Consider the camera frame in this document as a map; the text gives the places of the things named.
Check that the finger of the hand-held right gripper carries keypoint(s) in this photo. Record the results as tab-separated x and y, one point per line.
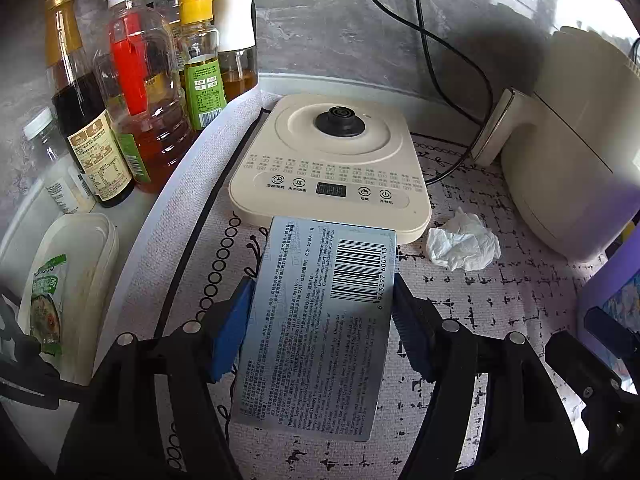
600	390
610	330

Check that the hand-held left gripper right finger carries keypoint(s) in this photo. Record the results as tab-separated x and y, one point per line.
407	325

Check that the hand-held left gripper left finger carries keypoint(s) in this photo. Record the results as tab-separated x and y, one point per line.
230	330

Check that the purple plastic bucket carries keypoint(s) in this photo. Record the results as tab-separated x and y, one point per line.
607	280

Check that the silver barcode packet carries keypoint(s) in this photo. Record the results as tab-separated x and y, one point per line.
310	335

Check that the white patterned table mat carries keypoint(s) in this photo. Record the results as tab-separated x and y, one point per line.
500	310

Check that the small crumpled white tissue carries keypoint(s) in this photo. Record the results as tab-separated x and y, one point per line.
465	245

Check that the white tray with green packet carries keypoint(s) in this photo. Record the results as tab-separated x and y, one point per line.
95	245

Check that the cream electric kettle base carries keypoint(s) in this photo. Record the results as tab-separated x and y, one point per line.
390	160

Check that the white air fryer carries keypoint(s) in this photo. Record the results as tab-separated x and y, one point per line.
565	160

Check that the green food packet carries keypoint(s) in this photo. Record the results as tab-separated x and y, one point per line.
47	305

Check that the black angular object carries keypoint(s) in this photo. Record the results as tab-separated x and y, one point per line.
30	365

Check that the red label oil bottle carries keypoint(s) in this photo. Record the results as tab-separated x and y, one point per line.
145	125

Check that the small clear jar white cap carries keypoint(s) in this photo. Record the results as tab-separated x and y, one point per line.
55	175

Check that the yellow cap green label bottle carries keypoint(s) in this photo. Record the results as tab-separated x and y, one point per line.
202	80

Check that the dark soy sauce bottle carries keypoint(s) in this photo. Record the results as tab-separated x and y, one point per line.
85	110

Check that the white top oil sprayer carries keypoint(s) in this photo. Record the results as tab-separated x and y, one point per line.
232	5

